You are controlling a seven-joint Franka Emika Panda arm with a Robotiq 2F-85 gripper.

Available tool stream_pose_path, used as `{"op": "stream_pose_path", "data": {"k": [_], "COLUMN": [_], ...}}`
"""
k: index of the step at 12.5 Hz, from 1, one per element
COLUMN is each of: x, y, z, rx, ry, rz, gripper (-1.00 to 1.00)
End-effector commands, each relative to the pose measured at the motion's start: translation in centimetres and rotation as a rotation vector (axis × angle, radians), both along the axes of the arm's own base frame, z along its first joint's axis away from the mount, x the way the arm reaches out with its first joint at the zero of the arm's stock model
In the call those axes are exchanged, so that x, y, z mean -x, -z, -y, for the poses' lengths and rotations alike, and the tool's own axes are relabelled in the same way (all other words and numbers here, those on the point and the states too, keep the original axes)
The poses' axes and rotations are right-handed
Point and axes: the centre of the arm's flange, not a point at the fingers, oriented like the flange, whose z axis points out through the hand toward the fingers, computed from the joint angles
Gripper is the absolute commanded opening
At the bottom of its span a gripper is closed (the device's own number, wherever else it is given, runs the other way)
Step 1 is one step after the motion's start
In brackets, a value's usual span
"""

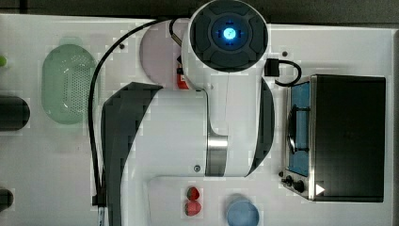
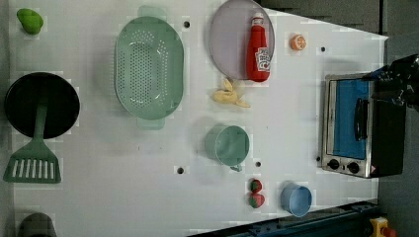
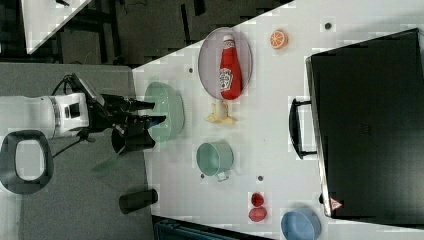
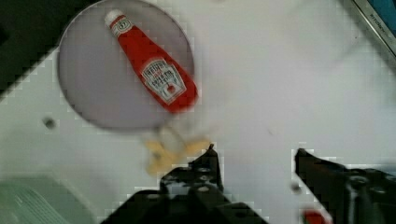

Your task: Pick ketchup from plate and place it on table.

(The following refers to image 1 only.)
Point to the upper toy strawberry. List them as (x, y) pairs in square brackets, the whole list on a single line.
[(192, 193)]

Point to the green plastic colander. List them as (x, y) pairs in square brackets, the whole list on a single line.
[(65, 81)]

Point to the lower toy strawberry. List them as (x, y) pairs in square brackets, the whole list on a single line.
[(192, 208)]

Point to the grey round plate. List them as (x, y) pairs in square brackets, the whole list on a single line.
[(160, 54)]

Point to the blue plastic cup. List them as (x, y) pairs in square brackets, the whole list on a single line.
[(240, 211)]

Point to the green toy pepper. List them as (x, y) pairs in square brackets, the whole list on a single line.
[(3, 61)]

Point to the black round pan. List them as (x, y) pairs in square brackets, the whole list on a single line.
[(14, 113)]

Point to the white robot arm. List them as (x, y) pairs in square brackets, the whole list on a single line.
[(222, 125)]

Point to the dark grey cup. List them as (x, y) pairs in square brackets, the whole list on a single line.
[(6, 199)]

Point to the toy strawberry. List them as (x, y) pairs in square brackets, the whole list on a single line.
[(192, 193), (192, 208)]

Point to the black toaster oven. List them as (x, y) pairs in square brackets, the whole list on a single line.
[(335, 138)]

